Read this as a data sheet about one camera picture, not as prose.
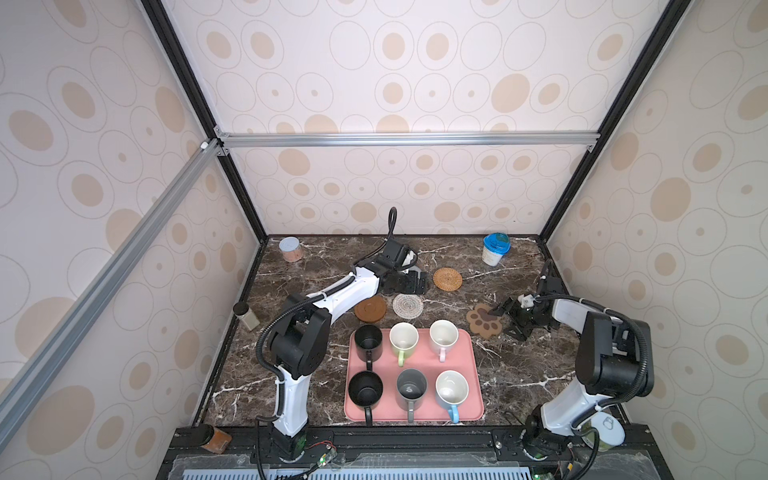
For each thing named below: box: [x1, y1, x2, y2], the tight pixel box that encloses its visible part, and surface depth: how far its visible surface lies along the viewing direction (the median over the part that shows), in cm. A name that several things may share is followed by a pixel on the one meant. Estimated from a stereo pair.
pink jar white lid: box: [278, 236, 303, 263], surface depth 113 cm
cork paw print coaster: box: [466, 303, 503, 339], surface depth 97 cm
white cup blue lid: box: [482, 232, 511, 267], surface depth 108 cm
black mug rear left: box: [354, 324, 383, 372], surface depth 86 cm
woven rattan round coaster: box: [433, 267, 463, 292], surface depth 108 cm
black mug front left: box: [348, 370, 383, 427], surface depth 77 cm
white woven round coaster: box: [392, 293, 424, 320], surface depth 102 cm
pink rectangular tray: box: [344, 328, 484, 427], surface depth 83 cm
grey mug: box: [396, 368, 428, 423], surface depth 76 cm
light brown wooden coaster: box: [354, 295, 387, 323], surface depth 99 cm
